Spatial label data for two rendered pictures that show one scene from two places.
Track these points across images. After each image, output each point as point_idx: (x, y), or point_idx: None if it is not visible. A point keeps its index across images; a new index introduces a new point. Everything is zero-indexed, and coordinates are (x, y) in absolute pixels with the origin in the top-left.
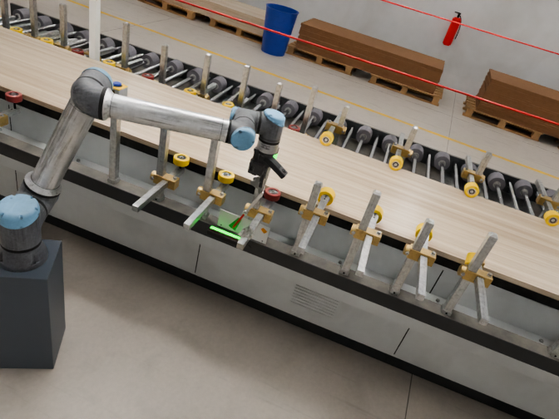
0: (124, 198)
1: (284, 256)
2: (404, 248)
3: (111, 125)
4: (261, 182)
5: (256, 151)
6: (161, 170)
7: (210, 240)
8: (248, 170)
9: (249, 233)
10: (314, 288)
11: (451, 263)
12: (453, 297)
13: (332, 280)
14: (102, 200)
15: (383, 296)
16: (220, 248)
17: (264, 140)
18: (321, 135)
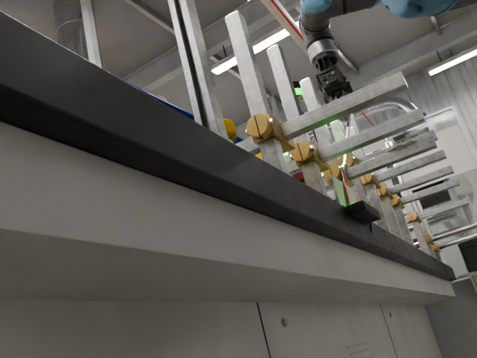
0: (270, 183)
1: (382, 231)
2: (381, 188)
3: None
4: (353, 91)
5: (328, 56)
6: (268, 105)
7: (345, 260)
8: (341, 77)
9: (405, 145)
10: (397, 283)
11: None
12: (407, 228)
13: (401, 248)
14: (218, 240)
15: (411, 248)
16: (354, 270)
17: (332, 37)
18: None
